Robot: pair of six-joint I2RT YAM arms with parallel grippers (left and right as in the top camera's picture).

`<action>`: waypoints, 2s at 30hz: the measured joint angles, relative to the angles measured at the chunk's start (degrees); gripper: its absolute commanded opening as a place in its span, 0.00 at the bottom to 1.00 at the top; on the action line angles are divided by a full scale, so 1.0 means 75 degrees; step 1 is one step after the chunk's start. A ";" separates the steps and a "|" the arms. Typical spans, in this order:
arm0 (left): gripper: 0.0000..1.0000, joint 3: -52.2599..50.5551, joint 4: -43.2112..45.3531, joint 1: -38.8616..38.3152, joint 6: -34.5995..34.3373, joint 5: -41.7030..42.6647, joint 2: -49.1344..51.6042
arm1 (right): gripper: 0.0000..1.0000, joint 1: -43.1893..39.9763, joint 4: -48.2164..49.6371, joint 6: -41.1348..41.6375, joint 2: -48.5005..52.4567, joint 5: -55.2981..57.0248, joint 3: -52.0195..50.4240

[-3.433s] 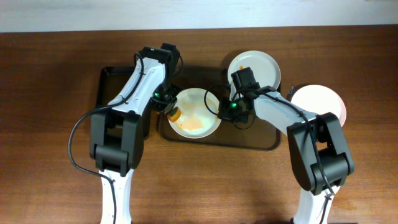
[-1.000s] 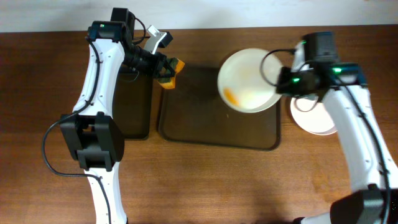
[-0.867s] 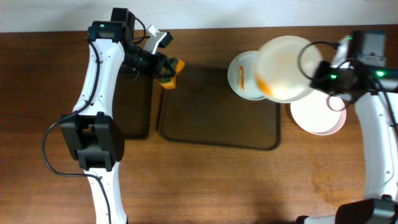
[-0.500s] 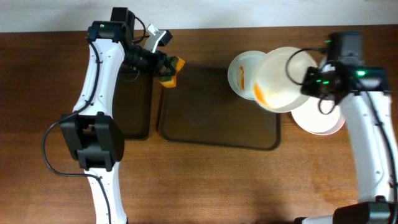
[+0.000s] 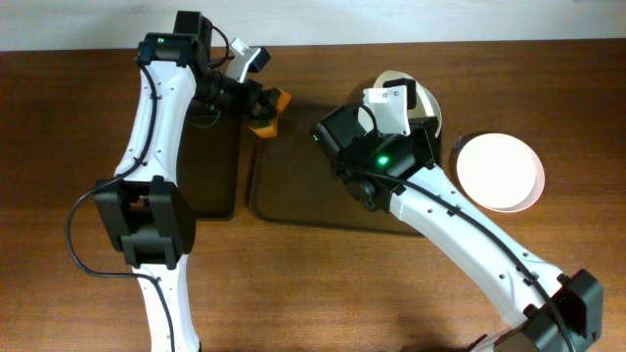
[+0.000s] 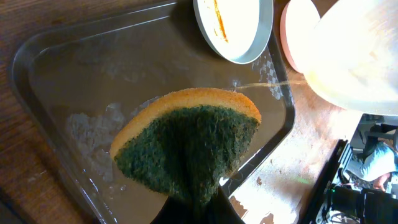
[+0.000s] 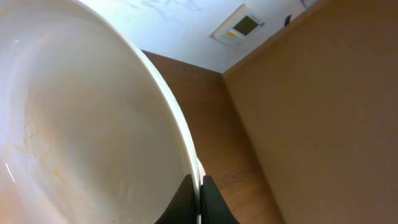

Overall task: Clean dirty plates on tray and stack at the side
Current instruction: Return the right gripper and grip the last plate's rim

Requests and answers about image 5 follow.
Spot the white plate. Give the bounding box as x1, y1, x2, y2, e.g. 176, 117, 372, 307
357, 70, 442, 137

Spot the orange green scrub sponge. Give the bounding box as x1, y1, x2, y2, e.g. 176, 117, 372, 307
248, 88, 291, 139

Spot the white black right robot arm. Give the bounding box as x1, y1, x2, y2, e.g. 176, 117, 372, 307
311, 104, 604, 352

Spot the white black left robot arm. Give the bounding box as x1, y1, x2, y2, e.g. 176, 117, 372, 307
93, 11, 291, 351

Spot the black water basin tray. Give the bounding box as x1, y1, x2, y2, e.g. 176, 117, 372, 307
177, 103, 241, 220

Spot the dark brown serving tray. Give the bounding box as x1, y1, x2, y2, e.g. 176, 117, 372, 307
249, 104, 421, 235

